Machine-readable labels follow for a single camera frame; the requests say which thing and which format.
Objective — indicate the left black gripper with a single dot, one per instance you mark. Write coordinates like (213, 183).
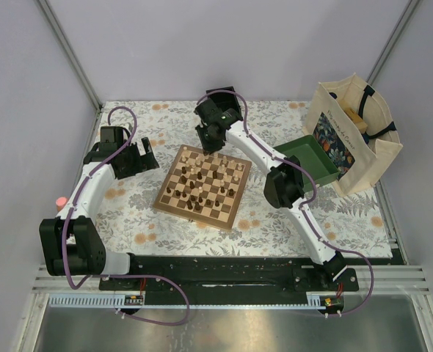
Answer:
(143, 162)

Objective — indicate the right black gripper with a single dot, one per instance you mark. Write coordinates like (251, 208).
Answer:
(208, 149)

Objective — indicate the wooden chess board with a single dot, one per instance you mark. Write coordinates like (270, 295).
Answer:
(204, 188)

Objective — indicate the green metal tray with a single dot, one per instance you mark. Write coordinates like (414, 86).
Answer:
(312, 159)

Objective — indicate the cream canvas tote bag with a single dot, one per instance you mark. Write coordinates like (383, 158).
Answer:
(361, 158)

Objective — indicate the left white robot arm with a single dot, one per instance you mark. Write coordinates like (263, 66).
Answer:
(72, 234)

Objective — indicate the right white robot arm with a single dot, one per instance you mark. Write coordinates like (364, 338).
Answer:
(284, 181)

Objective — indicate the black plastic bin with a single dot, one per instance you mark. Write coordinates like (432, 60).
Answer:
(224, 98)

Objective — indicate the floral table mat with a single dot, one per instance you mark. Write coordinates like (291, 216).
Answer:
(128, 222)

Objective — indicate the pink capped bottle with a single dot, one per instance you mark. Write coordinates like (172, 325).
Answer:
(61, 203)

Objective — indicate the wooden box in bag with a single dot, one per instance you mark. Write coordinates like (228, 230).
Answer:
(356, 119)

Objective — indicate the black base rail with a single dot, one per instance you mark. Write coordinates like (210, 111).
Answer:
(299, 274)

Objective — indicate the white slotted cable duct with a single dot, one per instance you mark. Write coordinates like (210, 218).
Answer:
(197, 300)

